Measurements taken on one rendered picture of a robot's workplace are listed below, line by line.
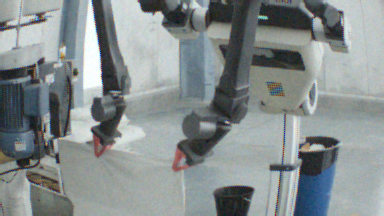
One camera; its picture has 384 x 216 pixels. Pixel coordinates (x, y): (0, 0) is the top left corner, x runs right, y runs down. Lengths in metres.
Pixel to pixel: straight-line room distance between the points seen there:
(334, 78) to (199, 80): 2.46
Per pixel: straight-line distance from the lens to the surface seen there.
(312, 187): 3.93
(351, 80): 9.82
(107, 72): 1.84
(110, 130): 1.88
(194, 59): 10.67
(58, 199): 2.61
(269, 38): 1.98
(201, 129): 1.61
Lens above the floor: 1.47
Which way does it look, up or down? 8 degrees down
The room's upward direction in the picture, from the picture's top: 1 degrees counter-clockwise
